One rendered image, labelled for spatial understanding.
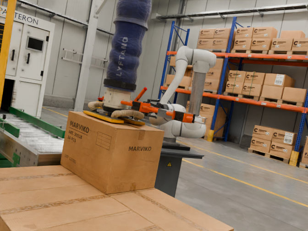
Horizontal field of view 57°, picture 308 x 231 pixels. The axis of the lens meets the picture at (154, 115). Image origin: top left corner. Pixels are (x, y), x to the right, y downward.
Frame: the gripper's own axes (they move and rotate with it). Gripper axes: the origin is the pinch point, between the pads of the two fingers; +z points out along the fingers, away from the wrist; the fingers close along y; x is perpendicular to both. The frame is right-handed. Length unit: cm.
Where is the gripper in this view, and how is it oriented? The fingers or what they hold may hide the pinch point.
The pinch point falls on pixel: (142, 107)
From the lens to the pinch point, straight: 177.7
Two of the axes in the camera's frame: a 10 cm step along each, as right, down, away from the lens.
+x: -7.0, -1.8, 6.9
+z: -6.9, -0.7, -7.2
